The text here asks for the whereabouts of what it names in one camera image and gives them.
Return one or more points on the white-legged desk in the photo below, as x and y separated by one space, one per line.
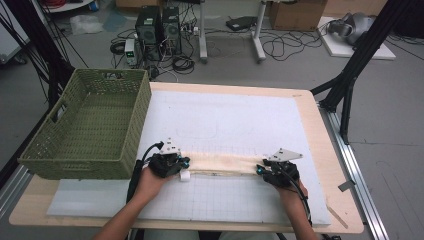
258 33

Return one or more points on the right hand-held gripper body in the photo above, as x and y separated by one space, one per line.
281 173

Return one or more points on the small white power supply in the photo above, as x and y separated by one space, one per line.
130 50

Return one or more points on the person's left hand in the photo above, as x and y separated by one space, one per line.
148 186

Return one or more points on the person's right hand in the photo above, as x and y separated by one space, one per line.
293 196

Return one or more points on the black computer tower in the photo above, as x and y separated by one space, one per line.
171 30
146 26

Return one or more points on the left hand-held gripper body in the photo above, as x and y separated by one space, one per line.
163 165

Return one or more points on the white cabinet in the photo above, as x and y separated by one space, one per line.
10 46

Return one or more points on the black metal frame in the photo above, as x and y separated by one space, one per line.
43 46
366 46

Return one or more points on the large open cardboard box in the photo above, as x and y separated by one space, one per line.
296 16

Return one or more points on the wooden strip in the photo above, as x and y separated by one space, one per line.
337 216

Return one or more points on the light wooden cabinet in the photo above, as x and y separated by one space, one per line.
350 6

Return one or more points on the grey helmet-shaped device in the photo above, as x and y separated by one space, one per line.
356 26

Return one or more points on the black flat device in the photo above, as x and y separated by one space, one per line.
241 22

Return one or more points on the clear plastic bag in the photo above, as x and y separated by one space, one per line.
85 25

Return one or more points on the white floor panel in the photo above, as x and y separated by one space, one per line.
336 50

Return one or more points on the grey tape piece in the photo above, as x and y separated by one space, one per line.
346 186

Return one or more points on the cream printed cloth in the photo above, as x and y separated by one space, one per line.
223 163

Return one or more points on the round white table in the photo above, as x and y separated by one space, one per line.
73 6

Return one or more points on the white grid mat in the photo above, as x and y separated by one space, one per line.
216 116

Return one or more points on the aluminium rail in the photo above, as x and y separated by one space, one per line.
13 193
360 186

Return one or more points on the blue-grey sheet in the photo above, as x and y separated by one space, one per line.
115 21

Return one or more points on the green wicker basket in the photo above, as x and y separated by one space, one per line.
93 116

